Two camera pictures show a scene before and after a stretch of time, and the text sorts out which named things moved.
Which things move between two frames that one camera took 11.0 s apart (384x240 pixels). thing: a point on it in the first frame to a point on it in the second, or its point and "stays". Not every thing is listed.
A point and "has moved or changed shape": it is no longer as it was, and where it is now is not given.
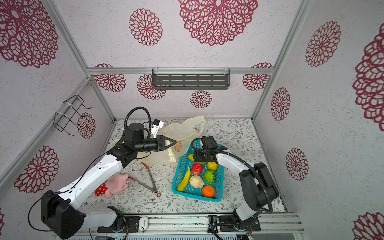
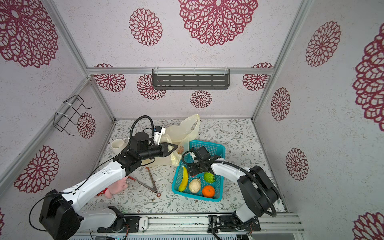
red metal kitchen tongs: [154, 189] stays
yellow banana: [184, 180] has moved or changed shape
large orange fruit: [208, 191] stays
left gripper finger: [169, 145] to [169, 152]
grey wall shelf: [191, 78] stays
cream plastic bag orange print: [182, 133] has moved or changed shape
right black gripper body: [201, 156] to [195, 168]
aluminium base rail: [263, 222] stays
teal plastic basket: [203, 180] stays
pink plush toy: [113, 185] stays
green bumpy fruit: [209, 176] stays
